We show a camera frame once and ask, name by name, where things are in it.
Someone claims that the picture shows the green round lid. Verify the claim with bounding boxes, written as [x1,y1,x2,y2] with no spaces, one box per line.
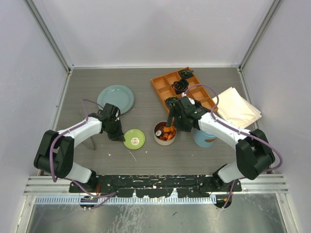
[123,129,145,150]

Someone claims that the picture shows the pile of food pieces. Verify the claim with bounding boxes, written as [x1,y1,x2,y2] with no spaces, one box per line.
[155,122,176,141]

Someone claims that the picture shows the blue cylindrical lunch container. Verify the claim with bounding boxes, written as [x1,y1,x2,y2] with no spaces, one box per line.
[193,130,217,148]

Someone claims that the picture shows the silver metal bowl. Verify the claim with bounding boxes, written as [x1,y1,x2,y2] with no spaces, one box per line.
[154,121,175,146]

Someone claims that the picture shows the metal tongs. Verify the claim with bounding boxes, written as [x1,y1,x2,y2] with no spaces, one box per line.
[83,137,95,150]

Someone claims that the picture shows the grey-blue plate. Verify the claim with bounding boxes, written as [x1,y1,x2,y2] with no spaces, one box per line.
[97,85,135,115]

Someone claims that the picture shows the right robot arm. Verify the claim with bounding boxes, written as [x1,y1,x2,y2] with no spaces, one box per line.
[167,104,276,191]

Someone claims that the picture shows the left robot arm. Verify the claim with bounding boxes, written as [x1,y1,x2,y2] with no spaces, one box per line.
[34,113,125,192]

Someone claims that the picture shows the orange wooden compartment tray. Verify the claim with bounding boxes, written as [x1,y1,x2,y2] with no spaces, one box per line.
[151,67,215,113]

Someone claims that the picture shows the rolled dark tie middle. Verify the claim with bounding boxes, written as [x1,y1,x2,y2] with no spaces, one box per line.
[172,79,189,95]

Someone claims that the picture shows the rolled dark tie top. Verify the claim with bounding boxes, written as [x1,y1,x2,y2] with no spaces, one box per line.
[178,69,194,79]

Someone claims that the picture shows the white folded cloth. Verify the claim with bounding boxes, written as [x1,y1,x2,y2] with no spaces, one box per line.
[217,87,261,128]

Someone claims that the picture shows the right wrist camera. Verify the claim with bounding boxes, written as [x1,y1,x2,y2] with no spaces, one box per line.
[175,94,202,115]

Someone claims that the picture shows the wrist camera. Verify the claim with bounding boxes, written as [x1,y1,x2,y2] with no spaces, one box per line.
[98,103,121,121]
[175,94,202,115]

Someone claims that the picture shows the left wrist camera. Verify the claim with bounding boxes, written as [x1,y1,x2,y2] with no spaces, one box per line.
[98,103,121,121]

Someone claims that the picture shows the slotted cable duct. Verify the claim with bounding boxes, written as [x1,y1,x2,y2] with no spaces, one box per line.
[35,195,217,205]

